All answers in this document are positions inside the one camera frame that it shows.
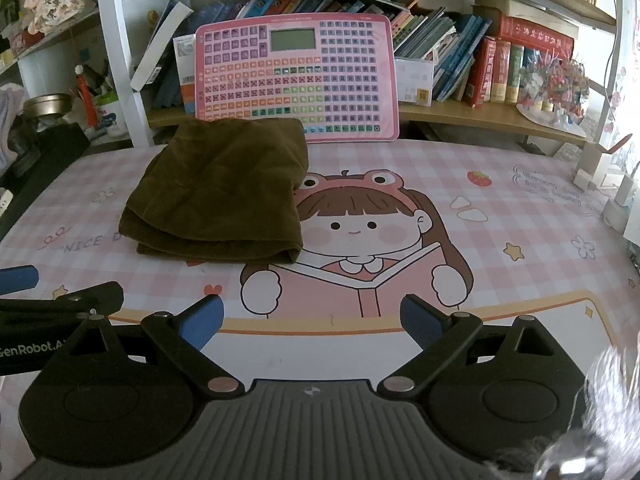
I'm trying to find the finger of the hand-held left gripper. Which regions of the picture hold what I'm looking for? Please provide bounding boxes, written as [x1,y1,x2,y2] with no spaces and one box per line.
[0,265,40,294]
[0,281,125,322]

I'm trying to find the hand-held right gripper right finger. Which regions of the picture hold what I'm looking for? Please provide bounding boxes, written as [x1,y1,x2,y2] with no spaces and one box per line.
[377,294,571,401]

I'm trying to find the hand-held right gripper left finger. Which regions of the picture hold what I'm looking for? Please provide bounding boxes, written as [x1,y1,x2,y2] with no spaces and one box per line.
[60,294,246,401]

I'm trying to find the olive brown garment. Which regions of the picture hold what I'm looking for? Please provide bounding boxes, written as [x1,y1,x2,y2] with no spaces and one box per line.
[118,117,309,266]

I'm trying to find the black case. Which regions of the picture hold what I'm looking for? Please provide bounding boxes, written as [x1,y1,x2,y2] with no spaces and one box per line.
[0,122,92,241]

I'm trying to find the cartoon printed desk mat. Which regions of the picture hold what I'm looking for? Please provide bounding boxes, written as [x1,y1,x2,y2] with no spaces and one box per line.
[0,137,636,411]

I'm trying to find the white cloth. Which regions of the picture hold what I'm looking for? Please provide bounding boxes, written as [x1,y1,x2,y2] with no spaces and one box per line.
[0,85,27,171]

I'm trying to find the brass bowl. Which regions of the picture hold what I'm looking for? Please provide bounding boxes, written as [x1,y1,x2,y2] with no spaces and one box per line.
[22,93,74,119]

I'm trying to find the orange pen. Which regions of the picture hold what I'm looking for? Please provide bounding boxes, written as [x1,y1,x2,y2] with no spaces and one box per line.
[75,65,97,128]

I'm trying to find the white fluffy pompom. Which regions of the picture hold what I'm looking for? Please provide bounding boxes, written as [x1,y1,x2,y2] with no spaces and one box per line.
[537,344,640,480]

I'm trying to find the large white power adapter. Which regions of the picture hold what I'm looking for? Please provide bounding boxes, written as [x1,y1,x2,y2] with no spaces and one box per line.
[600,175,634,234]

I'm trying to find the white orange booklet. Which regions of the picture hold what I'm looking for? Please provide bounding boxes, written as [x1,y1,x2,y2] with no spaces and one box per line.
[173,35,199,116]

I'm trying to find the white cardboard box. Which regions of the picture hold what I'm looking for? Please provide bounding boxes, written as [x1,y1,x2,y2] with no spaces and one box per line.
[395,57,435,107]

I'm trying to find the white wooden bookshelf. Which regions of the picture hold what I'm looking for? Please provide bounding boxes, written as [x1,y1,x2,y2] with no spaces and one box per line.
[94,0,618,151]

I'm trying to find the pink learning tablet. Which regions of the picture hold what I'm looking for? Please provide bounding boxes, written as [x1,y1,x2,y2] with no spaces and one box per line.
[194,12,399,144]

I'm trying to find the white leaning book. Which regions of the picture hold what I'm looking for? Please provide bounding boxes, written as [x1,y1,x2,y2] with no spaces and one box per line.
[131,0,195,92]

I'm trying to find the colourful paper flower ornament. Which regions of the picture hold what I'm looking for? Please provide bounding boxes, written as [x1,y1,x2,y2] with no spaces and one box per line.
[515,50,591,137]

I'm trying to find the row of standing books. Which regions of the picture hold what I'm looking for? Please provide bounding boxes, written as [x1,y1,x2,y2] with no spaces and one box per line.
[192,0,547,113]

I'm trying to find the thick red lying book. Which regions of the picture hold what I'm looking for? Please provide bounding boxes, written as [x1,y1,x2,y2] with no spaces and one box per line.
[495,14,581,59]

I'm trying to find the beige lying book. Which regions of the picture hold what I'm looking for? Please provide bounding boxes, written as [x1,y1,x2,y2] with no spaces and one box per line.
[472,0,581,24]

